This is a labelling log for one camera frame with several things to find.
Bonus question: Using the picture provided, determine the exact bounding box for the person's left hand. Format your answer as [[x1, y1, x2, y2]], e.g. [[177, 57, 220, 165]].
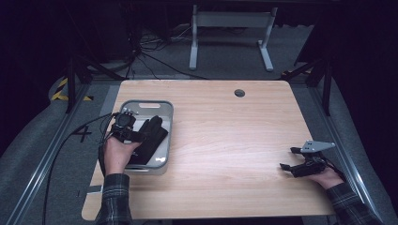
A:
[[102, 132, 143, 177]]

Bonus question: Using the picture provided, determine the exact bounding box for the right hand-held gripper black cable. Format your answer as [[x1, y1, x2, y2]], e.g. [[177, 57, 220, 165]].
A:
[[322, 156, 347, 183]]

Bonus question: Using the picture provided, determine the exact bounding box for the grey tape strip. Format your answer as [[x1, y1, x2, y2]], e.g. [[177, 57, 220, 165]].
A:
[[85, 185, 104, 195]]

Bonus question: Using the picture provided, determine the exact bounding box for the white metal desk frame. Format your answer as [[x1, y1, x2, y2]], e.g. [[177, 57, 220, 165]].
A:
[[189, 4, 279, 72]]

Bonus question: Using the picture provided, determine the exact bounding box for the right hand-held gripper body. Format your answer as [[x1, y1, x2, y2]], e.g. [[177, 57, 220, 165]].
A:
[[291, 140, 336, 179]]

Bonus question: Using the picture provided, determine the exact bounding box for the black floor cable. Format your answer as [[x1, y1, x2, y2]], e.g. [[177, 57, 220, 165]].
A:
[[41, 112, 113, 225]]

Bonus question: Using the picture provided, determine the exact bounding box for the hand-held gripper black cable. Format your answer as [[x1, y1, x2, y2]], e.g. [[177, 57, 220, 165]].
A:
[[322, 156, 347, 183], [98, 112, 122, 178]]

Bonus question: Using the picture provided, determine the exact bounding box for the grey metal floor rail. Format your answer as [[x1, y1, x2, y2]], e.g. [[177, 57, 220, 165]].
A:
[[5, 83, 92, 225], [309, 86, 384, 223]]

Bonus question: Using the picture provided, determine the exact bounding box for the white plastic bin grey rim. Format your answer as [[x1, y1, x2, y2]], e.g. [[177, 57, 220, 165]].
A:
[[104, 98, 175, 176]]

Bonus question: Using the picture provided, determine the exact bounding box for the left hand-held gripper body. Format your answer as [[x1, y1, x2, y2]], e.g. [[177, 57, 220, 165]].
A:
[[110, 108, 141, 145]]

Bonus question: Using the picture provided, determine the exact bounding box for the yellow black hazard tape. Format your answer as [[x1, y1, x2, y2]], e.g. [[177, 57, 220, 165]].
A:
[[51, 77, 95, 102]]

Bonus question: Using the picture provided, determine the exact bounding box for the bundle of floor cables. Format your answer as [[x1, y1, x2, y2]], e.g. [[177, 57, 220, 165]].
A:
[[124, 24, 208, 81]]

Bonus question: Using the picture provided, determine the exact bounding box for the person's right hand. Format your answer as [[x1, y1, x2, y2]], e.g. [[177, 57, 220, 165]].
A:
[[307, 167, 345, 191]]

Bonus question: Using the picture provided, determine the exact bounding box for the black metal stand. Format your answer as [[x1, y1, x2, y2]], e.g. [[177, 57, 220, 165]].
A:
[[280, 57, 333, 117], [64, 54, 127, 114]]

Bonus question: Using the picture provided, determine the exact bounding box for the left hand-held gripper black cable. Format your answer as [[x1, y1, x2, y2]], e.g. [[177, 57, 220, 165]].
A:
[[98, 112, 122, 178]]

